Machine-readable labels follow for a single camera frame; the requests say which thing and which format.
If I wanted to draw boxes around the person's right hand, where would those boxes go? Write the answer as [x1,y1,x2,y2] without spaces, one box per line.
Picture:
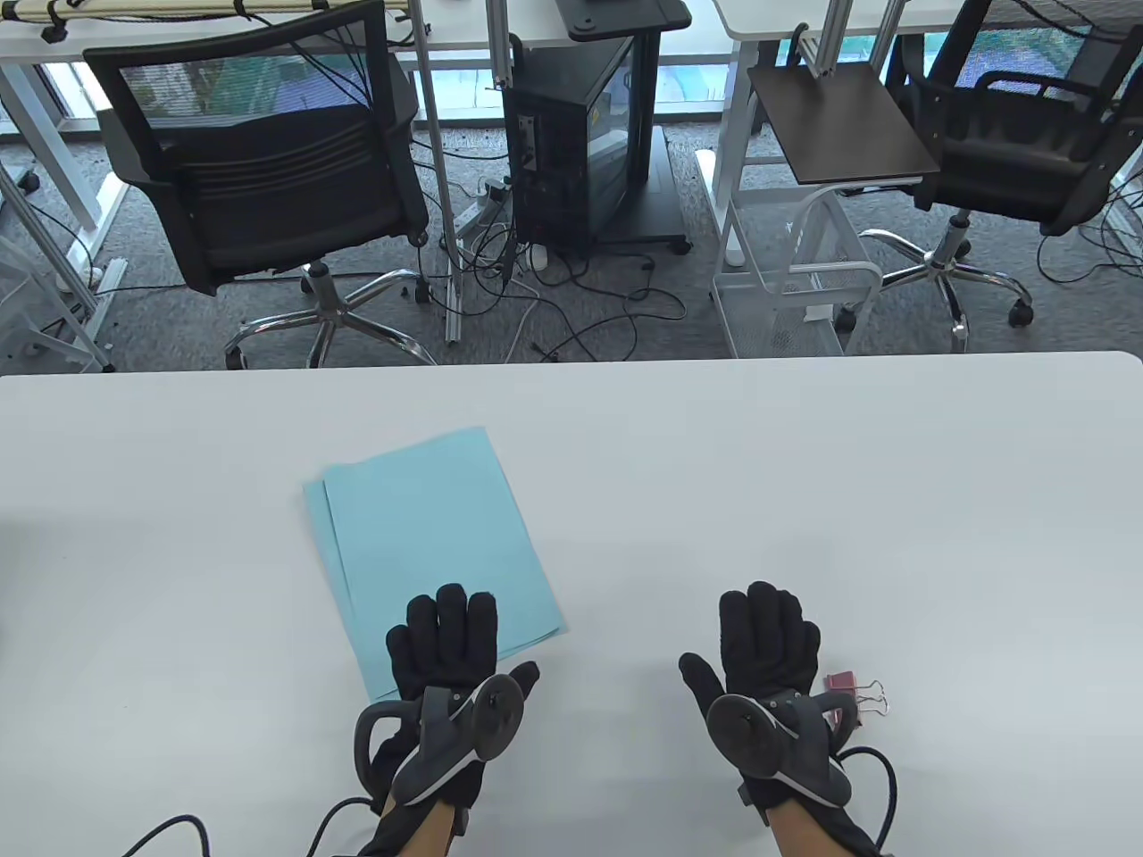
[679,582,854,809]

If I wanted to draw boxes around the person's left hand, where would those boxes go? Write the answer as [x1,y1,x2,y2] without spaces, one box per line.
[368,585,541,809]

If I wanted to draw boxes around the pink binder clip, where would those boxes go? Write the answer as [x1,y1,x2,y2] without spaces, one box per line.
[820,673,891,728]

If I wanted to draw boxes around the light blue paper sheet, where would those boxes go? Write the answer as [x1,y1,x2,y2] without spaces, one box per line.
[304,469,569,703]
[323,427,569,700]

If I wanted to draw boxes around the person's right forearm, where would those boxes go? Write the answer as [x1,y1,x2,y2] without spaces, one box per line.
[763,799,885,857]

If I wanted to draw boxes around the person's left forearm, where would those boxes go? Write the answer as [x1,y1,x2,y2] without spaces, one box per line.
[357,799,474,857]

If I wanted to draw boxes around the grey right hand tracker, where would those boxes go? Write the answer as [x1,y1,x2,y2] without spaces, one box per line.
[705,687,854,809]

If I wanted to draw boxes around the grey hand tracker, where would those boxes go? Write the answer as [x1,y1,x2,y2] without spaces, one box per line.
[705,687,854,809]
[355,674,528,809]

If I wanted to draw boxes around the grey left hand tracker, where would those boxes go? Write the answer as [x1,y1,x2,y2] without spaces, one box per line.
[355,674,528,809]

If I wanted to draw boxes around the white power strip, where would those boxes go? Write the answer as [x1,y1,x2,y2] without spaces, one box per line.
[454,177,512,240]

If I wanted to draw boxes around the black mesh office chair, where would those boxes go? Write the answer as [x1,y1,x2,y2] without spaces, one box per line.
[83,0,438,369]

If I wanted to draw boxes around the black computer tower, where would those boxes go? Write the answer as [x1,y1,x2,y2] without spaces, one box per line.
[502,34,657,255]

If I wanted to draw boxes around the dark brown board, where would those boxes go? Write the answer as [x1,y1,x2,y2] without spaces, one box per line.
[747,61,941,187]

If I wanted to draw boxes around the black office chair with armrests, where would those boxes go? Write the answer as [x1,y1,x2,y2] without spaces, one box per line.
[859,0,1143,354]

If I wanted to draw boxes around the white desk with clamp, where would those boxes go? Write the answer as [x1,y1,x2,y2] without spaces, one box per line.
[697,0,992,269]

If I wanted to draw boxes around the black rolling stand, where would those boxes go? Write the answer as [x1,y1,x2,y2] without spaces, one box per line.
[555,0,694,260]

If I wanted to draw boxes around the black right glove cable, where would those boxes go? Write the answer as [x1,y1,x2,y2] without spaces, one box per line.
[835,745,899,857]

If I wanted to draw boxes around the black glove cable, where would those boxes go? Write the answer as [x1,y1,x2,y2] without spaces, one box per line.
[835,745,899,857]
[116,795,385,857]

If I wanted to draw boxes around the black left glove cable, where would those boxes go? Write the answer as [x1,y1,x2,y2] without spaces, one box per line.
[116,795,385,857]

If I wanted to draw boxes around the black floor cables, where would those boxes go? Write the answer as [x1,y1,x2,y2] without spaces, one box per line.
[411,134,688,362]

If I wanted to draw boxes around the white wire mesh cart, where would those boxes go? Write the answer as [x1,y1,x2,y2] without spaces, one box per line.
[712,183,885,358]

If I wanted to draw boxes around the aluminium profile post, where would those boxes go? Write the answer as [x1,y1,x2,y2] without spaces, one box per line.
[406,0,467,345]

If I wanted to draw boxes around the black cables under chair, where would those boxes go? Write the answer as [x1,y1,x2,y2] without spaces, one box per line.
[1036,165,1143,287]

